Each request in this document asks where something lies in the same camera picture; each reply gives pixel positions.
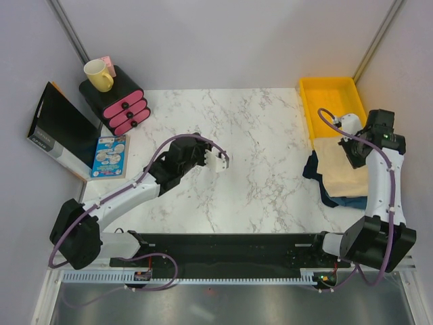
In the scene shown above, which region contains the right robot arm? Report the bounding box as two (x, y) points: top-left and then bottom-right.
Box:
(309, 108), (417, 274)

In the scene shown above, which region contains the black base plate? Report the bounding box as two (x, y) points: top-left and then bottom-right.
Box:
(110, 234), (350, 280)

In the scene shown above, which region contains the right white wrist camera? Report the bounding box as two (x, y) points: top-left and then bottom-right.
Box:
(333, 113), (363, 135)

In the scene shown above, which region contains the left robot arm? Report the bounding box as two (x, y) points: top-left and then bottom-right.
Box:
(48, 133), (229, 269)

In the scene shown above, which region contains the yellow plastic bin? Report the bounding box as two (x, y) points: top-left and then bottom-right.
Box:
(298, 77), (367, 141)

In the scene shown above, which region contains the folded navy t shirt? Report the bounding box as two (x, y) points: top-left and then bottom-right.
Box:
(302, 150), (323, 185)

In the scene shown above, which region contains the purple cable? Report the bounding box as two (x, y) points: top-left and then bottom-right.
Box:
(49, 133), (229, 308)
(311, 108), (397, 294)

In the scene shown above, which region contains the black pink drawer unit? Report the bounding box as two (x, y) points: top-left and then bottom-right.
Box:
(79, 65), (151, 136)

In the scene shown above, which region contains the blue picture book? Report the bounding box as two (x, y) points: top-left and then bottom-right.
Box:
(90, 135), (130, 179)

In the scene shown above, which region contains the aluminium frame rail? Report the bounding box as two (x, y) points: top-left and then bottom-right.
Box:
(49, 252), (415, 271)

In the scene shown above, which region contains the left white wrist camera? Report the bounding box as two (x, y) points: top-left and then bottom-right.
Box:
(204, 150), (229, 173)

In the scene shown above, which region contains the cream yellow t shirt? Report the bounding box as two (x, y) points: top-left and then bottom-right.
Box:
(313, 137), (368, 197)

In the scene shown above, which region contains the right corner aluminium post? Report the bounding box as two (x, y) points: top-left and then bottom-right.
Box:
(352, 0), (407, 84)

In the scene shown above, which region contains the black cardboard box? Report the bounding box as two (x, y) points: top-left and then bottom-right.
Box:
(27, 82), (100, 181)

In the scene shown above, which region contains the left white cable duct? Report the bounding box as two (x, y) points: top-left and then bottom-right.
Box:
(62, 270), (152, 284)

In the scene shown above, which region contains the right white cable duct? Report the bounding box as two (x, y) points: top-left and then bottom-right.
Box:
(300, 269), (340, 286)

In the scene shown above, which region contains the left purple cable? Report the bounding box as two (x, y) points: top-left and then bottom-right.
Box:
(49, 133), (229, 308)

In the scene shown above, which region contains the left corner aluminium post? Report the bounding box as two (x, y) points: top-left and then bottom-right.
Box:
(47, 0), (90, 64)

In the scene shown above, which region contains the yellow ceramic mug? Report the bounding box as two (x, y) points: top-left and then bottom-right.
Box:
(83, 59), (114, 93)

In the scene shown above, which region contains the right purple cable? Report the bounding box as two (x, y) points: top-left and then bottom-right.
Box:
(311, 108), (397, 294)

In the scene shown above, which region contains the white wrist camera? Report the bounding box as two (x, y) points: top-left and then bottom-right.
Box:
(204, 150), (229, 173)
(333, 113), (363, 135)

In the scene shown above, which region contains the folded blue t shirt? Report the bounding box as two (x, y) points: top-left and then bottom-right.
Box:
(319, 183), (367, 210)

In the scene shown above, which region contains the corner aluminium post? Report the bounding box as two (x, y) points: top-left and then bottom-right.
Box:
(352, 0), (407, 84)
(47, 0), (90, 64)

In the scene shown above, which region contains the white cable duct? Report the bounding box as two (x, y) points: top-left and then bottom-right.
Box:
(62, 270), (152, 284)
(300, 269), (340, 286)

